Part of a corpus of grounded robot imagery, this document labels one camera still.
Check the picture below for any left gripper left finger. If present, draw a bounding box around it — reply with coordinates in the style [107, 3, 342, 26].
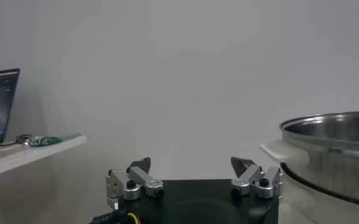
[105, 156, 165, 211]

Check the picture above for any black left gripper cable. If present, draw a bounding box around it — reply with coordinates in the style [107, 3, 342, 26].
[89, 209, 141, 224]

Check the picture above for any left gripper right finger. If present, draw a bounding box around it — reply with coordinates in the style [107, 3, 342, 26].
[230, 156, 285, 200]

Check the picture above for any small silver metal clip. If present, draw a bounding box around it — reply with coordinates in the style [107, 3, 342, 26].
[15, 133, 31, 148]

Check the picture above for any white side table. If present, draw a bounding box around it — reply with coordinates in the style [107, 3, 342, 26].
[0, 133, 89, 224]

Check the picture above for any perforated steel steamer basket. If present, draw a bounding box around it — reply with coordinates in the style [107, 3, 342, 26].
[279, 110, 359, 209]

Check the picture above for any white electric cooker base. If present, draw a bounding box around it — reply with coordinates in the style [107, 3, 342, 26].
[259, 139, 359, 224]

